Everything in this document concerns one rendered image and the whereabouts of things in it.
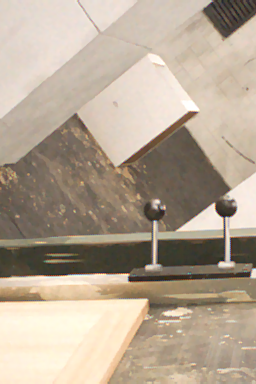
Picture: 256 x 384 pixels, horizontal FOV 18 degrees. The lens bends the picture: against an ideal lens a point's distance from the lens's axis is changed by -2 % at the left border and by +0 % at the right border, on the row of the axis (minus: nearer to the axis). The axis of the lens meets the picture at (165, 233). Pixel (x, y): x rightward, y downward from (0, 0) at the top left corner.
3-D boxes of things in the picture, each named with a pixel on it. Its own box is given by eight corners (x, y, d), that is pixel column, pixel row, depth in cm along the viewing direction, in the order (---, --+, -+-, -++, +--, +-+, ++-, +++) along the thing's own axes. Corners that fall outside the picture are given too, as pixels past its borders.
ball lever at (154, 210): (145, 280, 139) (146, 203, 143) (167, 279, 138) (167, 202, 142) (140, 275, 135) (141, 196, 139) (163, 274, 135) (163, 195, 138)
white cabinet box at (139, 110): (92, 109, 690) (159, 56, 670) (132, 164, 688) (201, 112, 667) (73, 108, 647) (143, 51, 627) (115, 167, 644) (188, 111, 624)
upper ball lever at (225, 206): (217, 277, 137) (216, 199, 140) (240, 276, 136) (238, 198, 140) (213, 272, 133) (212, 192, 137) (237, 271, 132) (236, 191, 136)
